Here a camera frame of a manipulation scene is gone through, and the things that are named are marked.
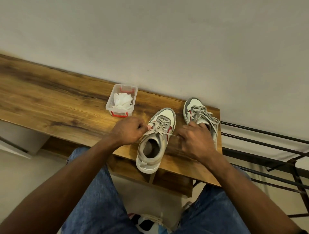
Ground grey white red sneaker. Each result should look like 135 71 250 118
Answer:
183 97 220 150
136 108 177 174

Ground person's left forearm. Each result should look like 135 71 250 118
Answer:
0 135 124 234

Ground clear plastic box red clips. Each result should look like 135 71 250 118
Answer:
105 83 138 118

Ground multicoloured shoe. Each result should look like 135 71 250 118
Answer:
127 213 172 234

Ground person's right forearm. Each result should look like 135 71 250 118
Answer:
198 150 307 234

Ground blue jeans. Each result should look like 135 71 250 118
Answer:
61 147 252 234

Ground black metal rack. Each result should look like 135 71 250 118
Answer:
193 121 309 219

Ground person's right hand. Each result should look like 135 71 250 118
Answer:
177 121 218 162

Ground wooden shoe bench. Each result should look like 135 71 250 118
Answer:
0 54 223 198

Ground white crumpled tissues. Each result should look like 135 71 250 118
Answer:
112 93 133 111

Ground person's left hand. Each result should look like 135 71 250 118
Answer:
110 117 149 146

